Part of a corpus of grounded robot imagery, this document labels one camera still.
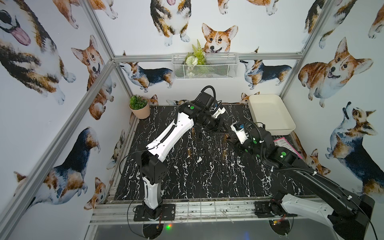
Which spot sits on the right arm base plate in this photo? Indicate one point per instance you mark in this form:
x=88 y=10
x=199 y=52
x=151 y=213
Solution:
x=270 y=209

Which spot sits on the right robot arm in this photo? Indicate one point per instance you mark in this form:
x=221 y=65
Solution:
x=346 y=213

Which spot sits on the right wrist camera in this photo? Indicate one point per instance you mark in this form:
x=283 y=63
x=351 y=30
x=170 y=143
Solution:
x=239 y=129

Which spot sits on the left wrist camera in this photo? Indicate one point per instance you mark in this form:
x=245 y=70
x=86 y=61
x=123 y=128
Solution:
x=218 y=112

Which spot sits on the green fern with white flower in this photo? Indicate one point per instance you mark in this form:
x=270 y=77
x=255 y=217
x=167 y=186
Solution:
x=196 y=61

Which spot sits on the potted green plant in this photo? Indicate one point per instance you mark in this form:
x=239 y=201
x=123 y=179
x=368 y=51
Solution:
x=140 y=107

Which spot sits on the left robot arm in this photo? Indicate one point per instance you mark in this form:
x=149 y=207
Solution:
x=151 y=163

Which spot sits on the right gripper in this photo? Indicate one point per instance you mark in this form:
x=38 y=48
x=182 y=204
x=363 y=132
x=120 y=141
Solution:
x=250 y=136

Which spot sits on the pink card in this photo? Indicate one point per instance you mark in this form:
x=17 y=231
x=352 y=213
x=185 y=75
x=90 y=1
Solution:
x=283 y=142

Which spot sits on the white wire basket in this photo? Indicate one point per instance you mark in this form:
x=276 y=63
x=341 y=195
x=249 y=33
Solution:
x=219 y=66

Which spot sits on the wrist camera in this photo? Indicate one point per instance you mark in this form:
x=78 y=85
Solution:
x=218 y=112
x=239 y=129

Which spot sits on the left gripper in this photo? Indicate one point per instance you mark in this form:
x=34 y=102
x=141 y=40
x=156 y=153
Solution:
x=218 y=126

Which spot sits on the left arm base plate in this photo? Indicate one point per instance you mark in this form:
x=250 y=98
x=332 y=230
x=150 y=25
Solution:
x=164 y=212

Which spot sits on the cream rectangular tray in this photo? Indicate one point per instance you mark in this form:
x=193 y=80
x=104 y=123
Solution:
x=271 y=111

